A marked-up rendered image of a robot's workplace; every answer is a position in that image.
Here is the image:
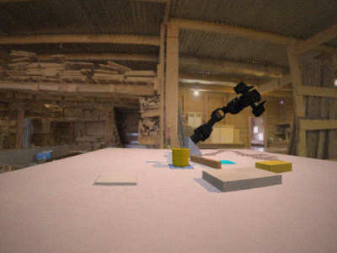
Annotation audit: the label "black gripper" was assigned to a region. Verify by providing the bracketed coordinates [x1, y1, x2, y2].
[234, 82, 266, 117]

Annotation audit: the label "beige flat block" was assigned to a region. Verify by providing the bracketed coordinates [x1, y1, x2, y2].
[201, 166, 282, 192]

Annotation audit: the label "yellow flat block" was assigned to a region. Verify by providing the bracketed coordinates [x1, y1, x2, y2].
[255, 160, 292, 174]

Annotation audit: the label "tan wooden bar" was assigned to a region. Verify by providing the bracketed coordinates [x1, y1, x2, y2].
[190, 155, 221, 169]

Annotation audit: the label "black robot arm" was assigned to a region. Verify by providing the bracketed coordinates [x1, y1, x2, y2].
[190, 89, 261, 145]

